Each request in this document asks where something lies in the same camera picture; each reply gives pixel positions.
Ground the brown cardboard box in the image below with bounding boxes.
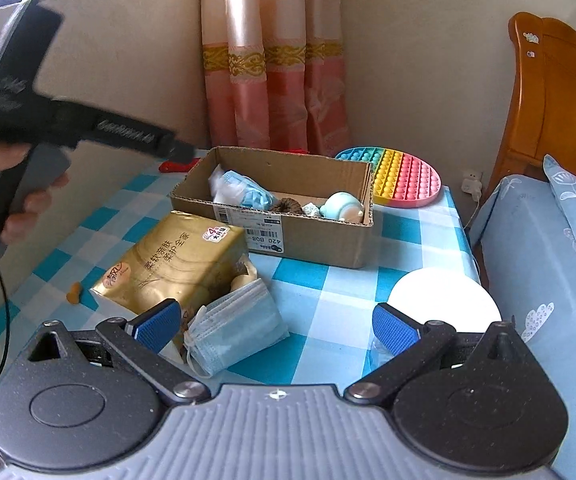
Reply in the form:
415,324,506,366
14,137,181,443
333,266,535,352
169,146,375,270

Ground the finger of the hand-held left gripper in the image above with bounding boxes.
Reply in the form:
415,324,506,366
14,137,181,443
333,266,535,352
157,137,195,160

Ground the white wall charger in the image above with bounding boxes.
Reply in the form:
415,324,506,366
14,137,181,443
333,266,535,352
460,169,484,201

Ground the blue patterned pillow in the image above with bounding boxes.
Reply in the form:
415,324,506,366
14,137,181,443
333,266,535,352
542,154,576,278

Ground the wooden headboard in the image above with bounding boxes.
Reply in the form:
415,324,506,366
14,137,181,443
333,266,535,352
488,11,576,196

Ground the blue face mask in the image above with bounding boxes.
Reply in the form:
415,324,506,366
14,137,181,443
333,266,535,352
183,277,291,378
220,170,275,210

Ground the red plastic object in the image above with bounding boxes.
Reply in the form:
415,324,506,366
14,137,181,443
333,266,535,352
160,149,309,173

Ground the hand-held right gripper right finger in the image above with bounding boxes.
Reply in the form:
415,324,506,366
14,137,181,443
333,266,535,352
343,303,537,406

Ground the blue checked tablecloth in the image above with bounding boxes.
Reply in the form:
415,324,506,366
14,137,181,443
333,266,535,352
0,162,484,411

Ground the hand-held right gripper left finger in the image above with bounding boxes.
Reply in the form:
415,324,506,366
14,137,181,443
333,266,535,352
22,298,209,409

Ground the gold tissue pack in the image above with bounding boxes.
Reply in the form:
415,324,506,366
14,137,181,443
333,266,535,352
89,210,259,361

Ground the round blue plush toy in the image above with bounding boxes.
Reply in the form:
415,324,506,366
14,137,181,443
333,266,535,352
319,191,366,223

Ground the bed with blue sheet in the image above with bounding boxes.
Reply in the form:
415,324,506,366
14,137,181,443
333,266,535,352
468,175,576,480

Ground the beige soft item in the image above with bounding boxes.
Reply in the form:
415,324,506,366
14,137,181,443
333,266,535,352
230,255,260,293

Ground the clear jar with white lid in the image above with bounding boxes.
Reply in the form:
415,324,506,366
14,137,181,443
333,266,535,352
370,267,503,366

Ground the pink curtain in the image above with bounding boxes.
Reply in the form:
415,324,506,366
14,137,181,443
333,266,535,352
200,0,354,158

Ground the rainbow pop bubble toy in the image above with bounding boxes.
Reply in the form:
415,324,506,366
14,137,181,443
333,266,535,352
334,146,443,211

